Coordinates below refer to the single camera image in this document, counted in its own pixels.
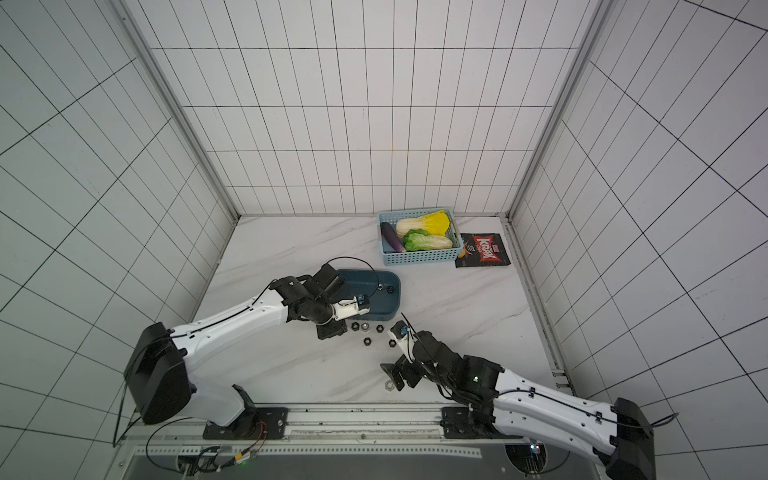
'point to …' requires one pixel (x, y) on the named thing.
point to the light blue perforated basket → (389, 254)
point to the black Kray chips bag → (482, 250)
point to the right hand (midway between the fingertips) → (387, 357)
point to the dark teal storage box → (382, 288)
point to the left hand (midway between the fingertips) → (333, 327)
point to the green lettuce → (419, 240)
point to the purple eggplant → (393, 237)
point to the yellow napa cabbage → (436, 223)
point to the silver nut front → (389, 385)
